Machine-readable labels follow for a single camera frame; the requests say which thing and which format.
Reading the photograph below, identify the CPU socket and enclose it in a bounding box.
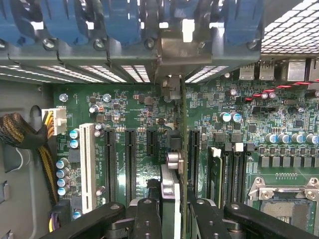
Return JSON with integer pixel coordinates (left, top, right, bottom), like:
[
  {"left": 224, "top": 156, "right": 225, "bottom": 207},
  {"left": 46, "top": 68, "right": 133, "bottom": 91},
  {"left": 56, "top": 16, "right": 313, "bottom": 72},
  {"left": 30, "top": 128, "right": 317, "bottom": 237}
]
[{"left": 247, "top": 176, "right": 319, "bottom": 239}]

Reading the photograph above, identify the blue slot retention clip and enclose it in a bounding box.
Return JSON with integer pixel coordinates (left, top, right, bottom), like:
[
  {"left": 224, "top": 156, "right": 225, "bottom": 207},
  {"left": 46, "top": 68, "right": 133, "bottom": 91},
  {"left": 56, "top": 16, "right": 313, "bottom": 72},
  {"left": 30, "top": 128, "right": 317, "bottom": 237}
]
[
  {"left": 99, "top": 0, "right": 143, "bottom": 46},
  {"left": 0, "top": 0, "right": 33, "bottom": 47},
  {"left": 40, "top": 0, "right": 90, "bottom": 46},
  {"left": 221, "top": 0, "right": 264, "bottom": 47}
]

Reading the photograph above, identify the braided yellow black wire bundle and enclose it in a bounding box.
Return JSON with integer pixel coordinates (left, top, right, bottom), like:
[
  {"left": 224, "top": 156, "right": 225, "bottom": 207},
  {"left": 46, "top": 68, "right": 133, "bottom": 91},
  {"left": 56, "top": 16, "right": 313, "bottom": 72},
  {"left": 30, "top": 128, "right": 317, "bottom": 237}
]
[{"left": 0, "top": 112, "right": 61, "bottom": 235}]

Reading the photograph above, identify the red black twisted wire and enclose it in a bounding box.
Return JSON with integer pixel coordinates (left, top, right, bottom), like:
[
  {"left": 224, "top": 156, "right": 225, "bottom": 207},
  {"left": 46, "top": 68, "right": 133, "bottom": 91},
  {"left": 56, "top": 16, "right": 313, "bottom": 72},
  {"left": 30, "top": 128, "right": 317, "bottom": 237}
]
[{"left": 245, "top": 79, "right": 319, "bottom": 102}]

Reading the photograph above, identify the long black expansion slot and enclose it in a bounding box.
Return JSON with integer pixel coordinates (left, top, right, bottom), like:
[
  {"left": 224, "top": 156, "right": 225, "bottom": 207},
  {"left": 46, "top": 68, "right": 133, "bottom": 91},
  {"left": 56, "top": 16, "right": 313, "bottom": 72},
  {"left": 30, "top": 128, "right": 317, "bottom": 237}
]
[
  {"left": 189, "top": 129, "right": 201, "bottom": 190},
  {"left": 103, "top": 128, "right": 117, "bottom": 208},
  {"left": 124, "top": 128, "right": 138, "bottom": 208}
]

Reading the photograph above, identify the white power connector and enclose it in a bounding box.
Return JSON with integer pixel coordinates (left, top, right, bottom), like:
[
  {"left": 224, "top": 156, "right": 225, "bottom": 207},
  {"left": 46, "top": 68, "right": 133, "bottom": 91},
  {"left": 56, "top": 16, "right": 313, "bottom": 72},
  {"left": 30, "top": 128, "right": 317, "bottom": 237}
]
[{"left": 41, "top": 106, "right": 68, "bottom": 136}]

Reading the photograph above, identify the white expansion slot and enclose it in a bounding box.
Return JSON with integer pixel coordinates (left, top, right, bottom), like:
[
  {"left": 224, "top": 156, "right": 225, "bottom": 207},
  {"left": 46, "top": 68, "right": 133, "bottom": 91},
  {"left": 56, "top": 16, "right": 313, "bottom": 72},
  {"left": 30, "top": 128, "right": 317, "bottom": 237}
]
[{"left": 79, "top": 122, "right": 97, "bottom": 215}]

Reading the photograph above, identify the green motherboard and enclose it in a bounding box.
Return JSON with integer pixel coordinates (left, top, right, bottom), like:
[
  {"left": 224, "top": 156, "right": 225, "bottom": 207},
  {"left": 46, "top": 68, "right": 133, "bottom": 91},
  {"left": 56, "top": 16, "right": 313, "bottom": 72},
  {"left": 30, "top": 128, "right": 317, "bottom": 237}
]
[{"left": 53, "top": 58, "right": 319, "bottom": 239}]

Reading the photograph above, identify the short black expansion slot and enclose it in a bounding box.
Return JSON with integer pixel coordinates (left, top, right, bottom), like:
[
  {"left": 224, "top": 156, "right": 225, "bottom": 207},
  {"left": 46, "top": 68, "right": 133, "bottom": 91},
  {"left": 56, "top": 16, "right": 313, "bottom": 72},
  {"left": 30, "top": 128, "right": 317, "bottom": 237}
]
[{"left": 146, "top": 128, "right": 159, "bottom": 157}]

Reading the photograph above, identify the open black PC case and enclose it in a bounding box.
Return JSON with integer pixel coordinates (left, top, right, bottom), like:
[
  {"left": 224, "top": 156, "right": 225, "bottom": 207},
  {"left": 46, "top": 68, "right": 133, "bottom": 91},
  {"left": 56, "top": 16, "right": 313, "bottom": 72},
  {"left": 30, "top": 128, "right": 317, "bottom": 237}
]
[{"left": 0, "top": 0, "right": 319, "bottom": 239}]

